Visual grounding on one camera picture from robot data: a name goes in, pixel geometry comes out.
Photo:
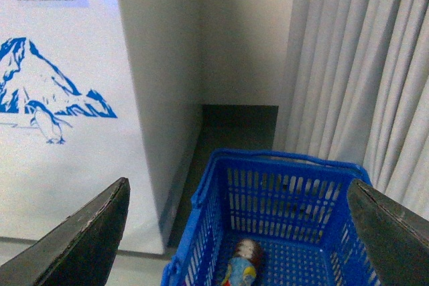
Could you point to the blue yellow label drink bottle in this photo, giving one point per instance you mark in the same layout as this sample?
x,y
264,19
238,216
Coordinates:
x,y
244,265

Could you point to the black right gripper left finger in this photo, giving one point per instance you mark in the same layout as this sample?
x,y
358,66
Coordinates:
x,y
81,250

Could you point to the white blue chest freezer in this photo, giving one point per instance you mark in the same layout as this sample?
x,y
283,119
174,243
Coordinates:
x,y
94,90

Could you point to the grey pleated curtain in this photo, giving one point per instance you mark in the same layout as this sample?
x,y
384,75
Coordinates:
x,y
356,89

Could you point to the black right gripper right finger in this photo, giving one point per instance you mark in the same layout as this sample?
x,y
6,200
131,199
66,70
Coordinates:
x,y
395,238

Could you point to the blue plastic shopping basket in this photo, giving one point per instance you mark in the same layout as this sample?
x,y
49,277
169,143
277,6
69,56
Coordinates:
x,y
294,206

